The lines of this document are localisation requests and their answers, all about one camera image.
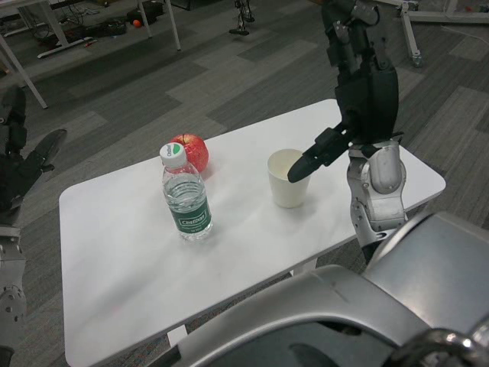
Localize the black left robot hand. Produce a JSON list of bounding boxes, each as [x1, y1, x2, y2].
[[0, 86, 69, 229]]

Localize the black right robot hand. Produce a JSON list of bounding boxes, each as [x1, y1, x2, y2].
[[287, 0, 405, 184]]

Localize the white paper cup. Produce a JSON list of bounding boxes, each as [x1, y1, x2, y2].
[[267, 148, 311, 209]]

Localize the metal robot stand feet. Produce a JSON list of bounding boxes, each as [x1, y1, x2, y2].
[[228, 0, 257, 37]]

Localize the black bag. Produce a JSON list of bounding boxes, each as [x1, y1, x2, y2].
[[91, 21, 128, 37]]

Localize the clear water bottle green label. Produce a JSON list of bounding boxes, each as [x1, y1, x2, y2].
[[159, 141, 214, 242]]

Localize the white table leg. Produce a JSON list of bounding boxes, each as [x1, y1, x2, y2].
[[167, 323, 189, 347], [291, 262, 319, 278]]

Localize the red apple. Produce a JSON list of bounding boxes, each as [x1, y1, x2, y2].
[[170, 132, 210, 180]]

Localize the white slanted desk leg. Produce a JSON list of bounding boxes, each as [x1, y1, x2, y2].
[[164, 0, 183, 52]]

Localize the white caster frame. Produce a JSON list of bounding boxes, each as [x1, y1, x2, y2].
[[399, 0, 489, 69]]

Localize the white desk foot frame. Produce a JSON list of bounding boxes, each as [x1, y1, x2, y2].
[[36, 0, 95, 60]]

